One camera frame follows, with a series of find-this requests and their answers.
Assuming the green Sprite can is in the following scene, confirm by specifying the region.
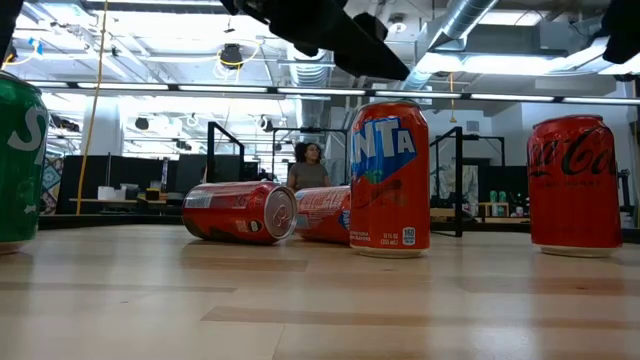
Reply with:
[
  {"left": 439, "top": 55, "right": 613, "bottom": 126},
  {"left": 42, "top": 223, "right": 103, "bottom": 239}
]
[{"left": 0, "top": 69, "right": 50, "bottom": 256}]

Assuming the black office partition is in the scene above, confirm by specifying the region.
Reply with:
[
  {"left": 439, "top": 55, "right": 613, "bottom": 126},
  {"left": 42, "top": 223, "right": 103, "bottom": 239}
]
[{"left": 55, "top": 153, "right": 261, "bottom": 216}]

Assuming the background wooden desk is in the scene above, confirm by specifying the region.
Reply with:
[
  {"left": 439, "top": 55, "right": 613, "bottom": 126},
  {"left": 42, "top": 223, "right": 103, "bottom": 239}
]
[{"left": 68, "top": 183, "right": 184, "bottom": 207}]

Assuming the black round ceiling device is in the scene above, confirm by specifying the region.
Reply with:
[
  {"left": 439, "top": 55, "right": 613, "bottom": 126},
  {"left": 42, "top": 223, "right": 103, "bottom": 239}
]
[{"left": 218, "top": 42, "right": 245, "bottom": 70}]

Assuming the yellow cable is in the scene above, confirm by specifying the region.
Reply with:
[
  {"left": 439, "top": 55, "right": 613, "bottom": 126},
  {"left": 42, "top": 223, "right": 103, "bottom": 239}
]
[{"left": 74, "top": 0, "right": 110, "bottom": 216}]

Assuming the black metal table frame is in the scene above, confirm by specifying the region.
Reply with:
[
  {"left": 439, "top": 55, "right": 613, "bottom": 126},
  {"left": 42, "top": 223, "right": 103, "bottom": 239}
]
[{"left": 38, "top": 213, "right": 640, "bottom": 245}]

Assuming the red Coca-Cola Zero can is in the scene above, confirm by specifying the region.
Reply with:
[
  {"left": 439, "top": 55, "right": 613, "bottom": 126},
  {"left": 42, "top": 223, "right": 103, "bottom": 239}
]
[
  {"left": 526, "top": 114, "right": 624, "bottom": 259},
  {"left": 181, "top": 180, "right": 299, "bottom": 246}
]

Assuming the person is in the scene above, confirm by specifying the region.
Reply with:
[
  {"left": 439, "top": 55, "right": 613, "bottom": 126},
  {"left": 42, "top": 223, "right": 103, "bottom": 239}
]
[{"left": 286, "top": 141, "right": 333, "bottom": 191}]

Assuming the colourful patterned panel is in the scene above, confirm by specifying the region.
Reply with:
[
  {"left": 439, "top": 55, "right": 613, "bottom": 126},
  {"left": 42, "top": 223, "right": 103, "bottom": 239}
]
[{"left": 39, "top": 156, "right": 65, "bottom": 216}]

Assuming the orange Fanta can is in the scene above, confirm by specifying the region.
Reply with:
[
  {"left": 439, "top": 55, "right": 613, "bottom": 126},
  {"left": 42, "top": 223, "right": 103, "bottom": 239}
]
[
  {"left": 293, "top": 185, "right": 353, "bottom": 246},
  {"left": 348, "top": 99, "right": 432, "bottom": 260}
]

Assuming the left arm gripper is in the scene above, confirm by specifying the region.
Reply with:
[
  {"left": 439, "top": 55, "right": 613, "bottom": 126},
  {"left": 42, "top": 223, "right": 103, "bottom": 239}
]
[{"left": 219, "top": 0, "right": 412, "bottom": 82}]

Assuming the silver corrugated ventilation duct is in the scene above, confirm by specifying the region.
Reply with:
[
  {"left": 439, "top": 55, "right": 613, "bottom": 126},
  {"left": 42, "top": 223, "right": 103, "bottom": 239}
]
[{"left": 287, "top": 47, "right": 335, "bottom": 151}]

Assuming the black crossbar with light strips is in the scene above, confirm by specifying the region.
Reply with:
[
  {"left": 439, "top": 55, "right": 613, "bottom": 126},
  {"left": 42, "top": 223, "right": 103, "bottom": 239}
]
[{"left": 0, "top": 79, "right": 640, "bottom": 107}]

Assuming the small wooden crate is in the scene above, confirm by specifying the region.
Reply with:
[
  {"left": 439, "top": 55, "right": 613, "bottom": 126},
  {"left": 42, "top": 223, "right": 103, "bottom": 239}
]
[{"left": 476, "top": 201, "right": 511, "bottom": 219}]

